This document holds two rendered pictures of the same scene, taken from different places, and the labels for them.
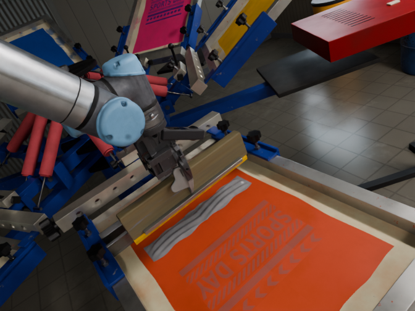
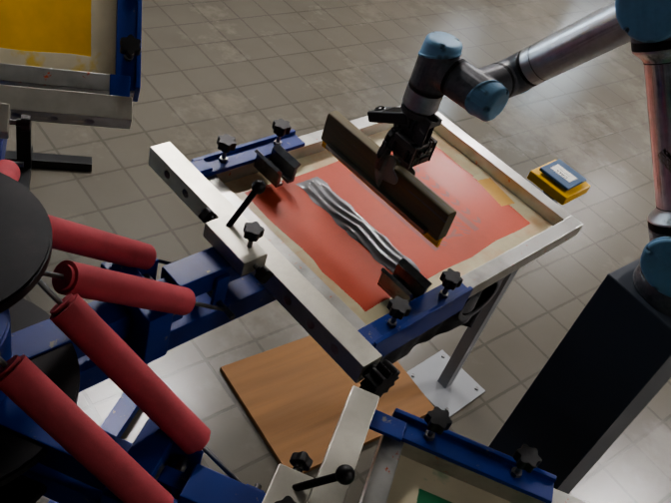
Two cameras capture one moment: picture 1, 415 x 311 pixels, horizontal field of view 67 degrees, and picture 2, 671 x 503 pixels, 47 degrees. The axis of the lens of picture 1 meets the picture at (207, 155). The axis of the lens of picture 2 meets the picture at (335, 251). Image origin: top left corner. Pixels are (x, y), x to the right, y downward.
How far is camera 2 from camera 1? 1.98 m
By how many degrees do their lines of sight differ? 89
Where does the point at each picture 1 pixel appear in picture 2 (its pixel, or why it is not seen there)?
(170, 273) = (435, 256)
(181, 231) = (382, 243)
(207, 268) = not seen: hidden behind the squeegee
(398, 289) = (463, 138)
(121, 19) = not seen: outside the picture
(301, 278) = (443, 179)
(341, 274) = (440, 161)
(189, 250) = (408, 241)
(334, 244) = not seen: hidden behind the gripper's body
